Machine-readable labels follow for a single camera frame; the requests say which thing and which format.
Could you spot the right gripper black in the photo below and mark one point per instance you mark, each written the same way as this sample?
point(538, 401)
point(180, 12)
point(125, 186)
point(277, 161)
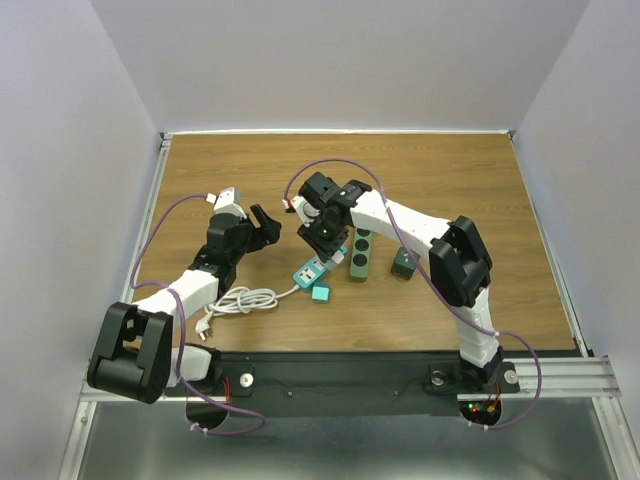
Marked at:
point(325, 249)

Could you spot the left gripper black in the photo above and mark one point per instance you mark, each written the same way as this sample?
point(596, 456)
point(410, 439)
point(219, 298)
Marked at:
point(269, 229)

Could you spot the white charger plug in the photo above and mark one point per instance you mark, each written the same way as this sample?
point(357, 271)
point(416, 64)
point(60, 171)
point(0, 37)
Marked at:
point(334, 261)

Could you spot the blue usb socket strip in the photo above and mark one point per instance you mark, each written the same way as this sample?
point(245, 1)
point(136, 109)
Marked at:
point(311, 272)

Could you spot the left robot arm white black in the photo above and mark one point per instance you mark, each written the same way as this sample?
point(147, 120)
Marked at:
point(133, 356)

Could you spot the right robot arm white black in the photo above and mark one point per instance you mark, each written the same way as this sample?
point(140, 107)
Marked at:
point(458, 260)

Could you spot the green power strip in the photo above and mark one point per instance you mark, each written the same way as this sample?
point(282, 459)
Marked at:
point(361, 252)

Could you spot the small teal cube adapter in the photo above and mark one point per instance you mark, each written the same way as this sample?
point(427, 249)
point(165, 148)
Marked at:
point(320, 293)

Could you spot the dark green cube adapter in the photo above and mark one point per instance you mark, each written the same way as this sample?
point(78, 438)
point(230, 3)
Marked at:
point(403, 266)

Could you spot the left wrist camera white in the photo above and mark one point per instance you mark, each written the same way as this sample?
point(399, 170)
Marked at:
point(229, 201)

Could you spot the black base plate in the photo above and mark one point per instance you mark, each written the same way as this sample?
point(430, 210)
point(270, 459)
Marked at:
point(306, 384)

